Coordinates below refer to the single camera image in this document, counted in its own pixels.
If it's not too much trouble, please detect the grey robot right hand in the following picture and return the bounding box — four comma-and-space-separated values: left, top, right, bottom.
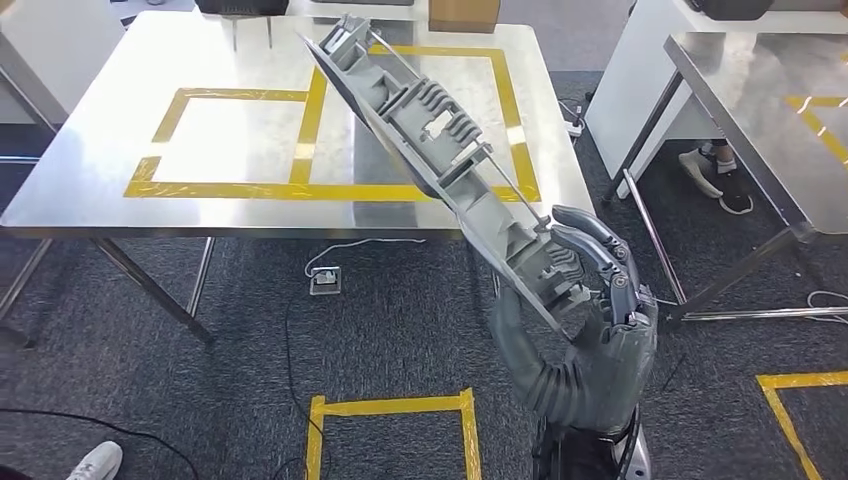
488, 204, 660, 439

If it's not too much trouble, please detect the grey plastic wheel cover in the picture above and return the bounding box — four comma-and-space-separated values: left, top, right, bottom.
293, 13, 592, 344

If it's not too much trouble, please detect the stainless steel workbench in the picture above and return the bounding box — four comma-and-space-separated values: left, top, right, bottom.
601, 31, 848, 327
0, 9, 598, 350

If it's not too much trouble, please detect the grey floor socket box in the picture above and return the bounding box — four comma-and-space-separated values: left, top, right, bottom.
308, 265, 343, 297

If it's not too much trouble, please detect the black case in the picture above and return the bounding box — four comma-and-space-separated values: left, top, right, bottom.
685, 0, 774, 22

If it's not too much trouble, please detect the brown cardboard box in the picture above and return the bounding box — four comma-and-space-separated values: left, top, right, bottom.
427, 0, 502, 34

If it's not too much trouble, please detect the white floor cable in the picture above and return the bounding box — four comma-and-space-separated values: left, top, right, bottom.
303, 237, 427, 280

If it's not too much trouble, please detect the black floor cable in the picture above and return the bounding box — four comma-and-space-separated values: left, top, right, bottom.
283, 294, 329, 480

